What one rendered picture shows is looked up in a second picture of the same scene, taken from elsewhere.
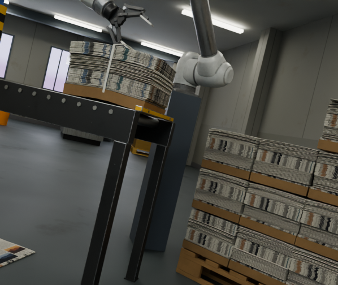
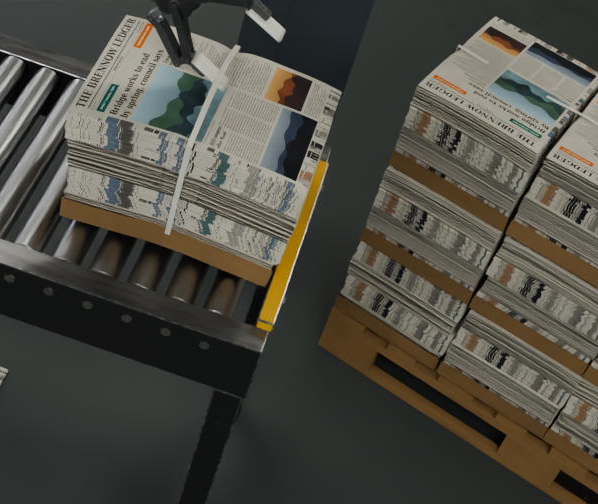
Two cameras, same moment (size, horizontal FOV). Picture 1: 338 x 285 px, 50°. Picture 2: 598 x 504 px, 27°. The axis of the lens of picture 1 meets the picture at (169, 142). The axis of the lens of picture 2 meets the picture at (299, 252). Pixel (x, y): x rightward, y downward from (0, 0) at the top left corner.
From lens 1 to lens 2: 159 cm
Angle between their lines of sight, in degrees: 44
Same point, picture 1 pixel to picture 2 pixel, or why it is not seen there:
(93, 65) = (135, 175)
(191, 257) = (356, 332)
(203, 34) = not seen: outside the picture
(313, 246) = not seen: outside the picture
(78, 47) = (89, 130)
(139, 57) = (258, 187)
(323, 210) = not seen: outside the picture
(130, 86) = (235, 235)
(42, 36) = not seen: outside the picture
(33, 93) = (6, 278)
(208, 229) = (398, 293)
